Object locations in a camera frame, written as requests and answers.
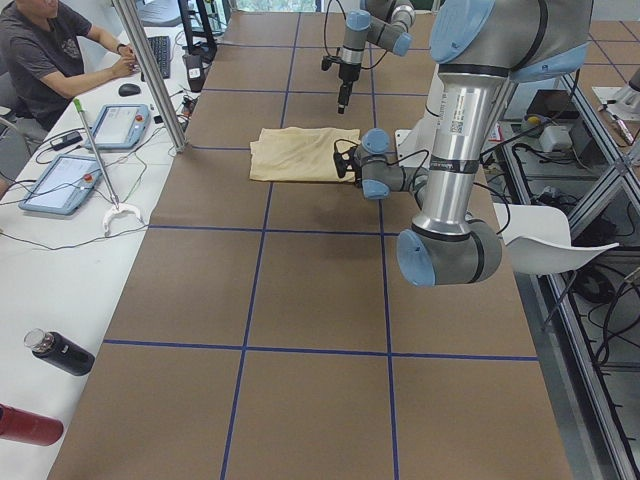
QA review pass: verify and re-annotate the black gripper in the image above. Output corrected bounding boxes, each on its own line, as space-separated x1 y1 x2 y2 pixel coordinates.
321 47 361 115
333 140 366 188

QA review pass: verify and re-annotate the reacher grabber stick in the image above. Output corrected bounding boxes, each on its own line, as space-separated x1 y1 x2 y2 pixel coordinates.
73 97 146 237

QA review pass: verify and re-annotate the white plastic chair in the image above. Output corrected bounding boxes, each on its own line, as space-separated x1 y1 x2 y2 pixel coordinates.
493 203 619 275

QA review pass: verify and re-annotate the aluminium frame post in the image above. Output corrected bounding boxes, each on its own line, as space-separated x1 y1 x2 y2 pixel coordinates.
112 0 187 153

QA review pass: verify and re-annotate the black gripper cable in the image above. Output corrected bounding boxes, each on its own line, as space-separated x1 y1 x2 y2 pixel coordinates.
322 0 349 61

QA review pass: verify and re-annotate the black water bottle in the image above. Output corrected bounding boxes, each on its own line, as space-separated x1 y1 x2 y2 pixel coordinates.
23 328 95 376

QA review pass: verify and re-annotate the far blue teach pendant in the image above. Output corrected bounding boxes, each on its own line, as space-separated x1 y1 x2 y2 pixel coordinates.
92 104 151 151

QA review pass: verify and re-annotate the blue teach pendant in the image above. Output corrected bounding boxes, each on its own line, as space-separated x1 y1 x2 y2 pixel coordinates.
19 154 102 216
92 104 151 151

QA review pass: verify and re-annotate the black computer mouse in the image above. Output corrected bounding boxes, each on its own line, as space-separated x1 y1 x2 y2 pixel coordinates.
118 83 141 97

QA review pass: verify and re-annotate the red water bottle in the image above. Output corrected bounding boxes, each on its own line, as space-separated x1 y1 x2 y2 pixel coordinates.
1 404 64 446

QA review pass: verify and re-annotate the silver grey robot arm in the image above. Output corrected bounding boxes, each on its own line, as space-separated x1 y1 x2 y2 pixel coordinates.
333 1 593 286
321 1 415 114

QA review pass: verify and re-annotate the black keyboard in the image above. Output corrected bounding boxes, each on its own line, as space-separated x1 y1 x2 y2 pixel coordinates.
147 35 171 79

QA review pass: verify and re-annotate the seated person grey shirt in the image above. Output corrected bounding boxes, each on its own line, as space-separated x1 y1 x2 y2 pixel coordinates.
1 1 137 131

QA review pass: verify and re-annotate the cream long sleeve shirt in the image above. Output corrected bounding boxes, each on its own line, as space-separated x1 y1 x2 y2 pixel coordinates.
249 127 360 182

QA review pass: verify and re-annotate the near blue teach pendant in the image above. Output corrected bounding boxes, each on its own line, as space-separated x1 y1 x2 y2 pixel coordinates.
19 154 102 216

